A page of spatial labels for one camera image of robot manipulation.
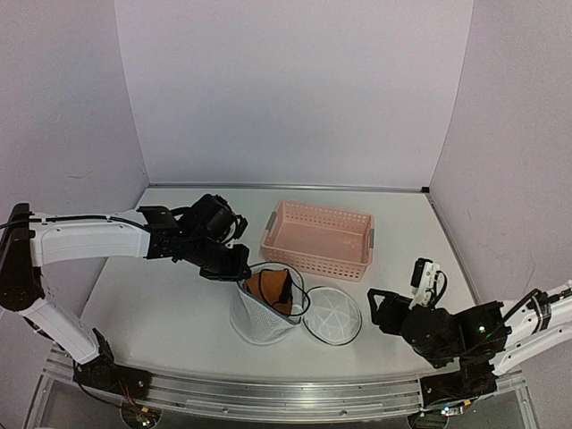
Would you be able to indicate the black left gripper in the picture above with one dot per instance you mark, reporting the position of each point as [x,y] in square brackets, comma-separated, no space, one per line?
[239,270]

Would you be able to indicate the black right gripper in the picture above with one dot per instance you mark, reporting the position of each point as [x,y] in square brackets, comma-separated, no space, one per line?
[391,311]

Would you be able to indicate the orange black bra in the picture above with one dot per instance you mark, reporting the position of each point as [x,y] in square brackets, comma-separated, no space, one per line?
[277,290]

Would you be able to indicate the white mesh laundry bag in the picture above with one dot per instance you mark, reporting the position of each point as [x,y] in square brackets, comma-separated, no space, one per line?
[333,318]

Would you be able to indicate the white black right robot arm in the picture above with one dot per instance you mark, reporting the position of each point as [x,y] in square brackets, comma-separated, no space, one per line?
[539,321]

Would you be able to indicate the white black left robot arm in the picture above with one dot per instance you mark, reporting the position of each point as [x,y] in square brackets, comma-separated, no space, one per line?
[44,255]

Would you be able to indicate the pink perforated plastic basket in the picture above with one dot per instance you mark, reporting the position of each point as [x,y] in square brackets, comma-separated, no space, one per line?
[321,240]

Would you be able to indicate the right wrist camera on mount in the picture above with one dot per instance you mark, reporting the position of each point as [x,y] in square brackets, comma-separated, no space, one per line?
[428,283]

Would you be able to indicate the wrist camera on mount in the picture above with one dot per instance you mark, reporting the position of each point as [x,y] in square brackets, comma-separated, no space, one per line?
[211,218]
[428,283]

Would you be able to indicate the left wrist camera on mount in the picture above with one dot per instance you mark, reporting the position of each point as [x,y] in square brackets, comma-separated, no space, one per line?
[211,218]

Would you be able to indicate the aluminium rail at table back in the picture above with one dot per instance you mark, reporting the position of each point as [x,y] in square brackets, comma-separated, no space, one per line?
[308,187]

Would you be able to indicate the aluminium front rail frame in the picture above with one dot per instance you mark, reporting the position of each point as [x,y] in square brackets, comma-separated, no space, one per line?
[288,402]

